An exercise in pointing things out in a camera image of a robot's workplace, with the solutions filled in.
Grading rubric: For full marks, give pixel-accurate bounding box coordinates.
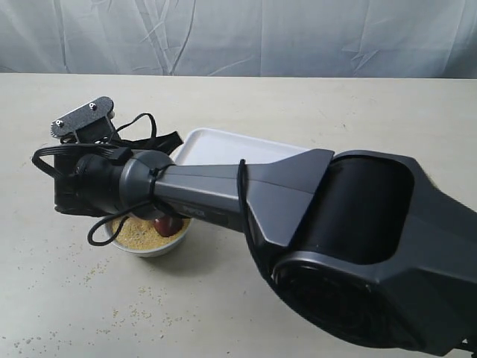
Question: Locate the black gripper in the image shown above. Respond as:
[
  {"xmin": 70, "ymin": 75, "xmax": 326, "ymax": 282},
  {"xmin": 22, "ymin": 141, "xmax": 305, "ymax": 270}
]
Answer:
[{"xmin": 54, "ymin": 152, "xmax": 101, "ymax": 216}]

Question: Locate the dark brown wooden spoon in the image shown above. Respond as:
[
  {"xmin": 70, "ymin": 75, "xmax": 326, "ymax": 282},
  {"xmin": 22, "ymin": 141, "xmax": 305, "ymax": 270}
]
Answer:
[{"xmin": 153, "ymin": 216, "xmax": 183, "ymax": 237}]

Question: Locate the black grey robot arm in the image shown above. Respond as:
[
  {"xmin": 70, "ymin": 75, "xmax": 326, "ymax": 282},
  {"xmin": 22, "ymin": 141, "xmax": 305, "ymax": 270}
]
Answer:
[{"xmin": 54, "ymin": 145, "xmax": 476, "ymax": 356}]

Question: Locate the brown granular powder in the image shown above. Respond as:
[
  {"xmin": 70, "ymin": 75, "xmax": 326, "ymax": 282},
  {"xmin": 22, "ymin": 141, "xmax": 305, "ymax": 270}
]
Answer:
[{"xmin": 115, "ymin": 218, "xmax": 190, "ymax": 251}]

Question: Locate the white ceramic bowl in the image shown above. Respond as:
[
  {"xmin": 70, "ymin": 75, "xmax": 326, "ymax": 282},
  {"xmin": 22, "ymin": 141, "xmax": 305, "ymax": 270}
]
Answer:
[{"xmin": 112, "ymin": 219, "xmax": 192, "ymax": 257}]

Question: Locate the white rectangular plastic tray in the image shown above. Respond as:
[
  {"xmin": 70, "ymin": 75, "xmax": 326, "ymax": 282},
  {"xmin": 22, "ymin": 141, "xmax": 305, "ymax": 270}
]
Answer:
[{"xmin": 172, "ymin": 128, "xmax": 306, "ymax": 166}]

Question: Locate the white wrinkled backdrop curtain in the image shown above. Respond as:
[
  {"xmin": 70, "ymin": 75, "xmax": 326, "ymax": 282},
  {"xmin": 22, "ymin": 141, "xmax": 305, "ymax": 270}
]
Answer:
[{"xmin": 1, "ymin": 1, "xmax": 476, "ymax": 78}]

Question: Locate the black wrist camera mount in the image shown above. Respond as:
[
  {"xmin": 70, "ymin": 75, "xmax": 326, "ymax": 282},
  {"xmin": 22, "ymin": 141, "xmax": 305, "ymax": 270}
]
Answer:
[{"xmin": 50, "ymin": 96, "xmax": 119, "ymax": 143}]

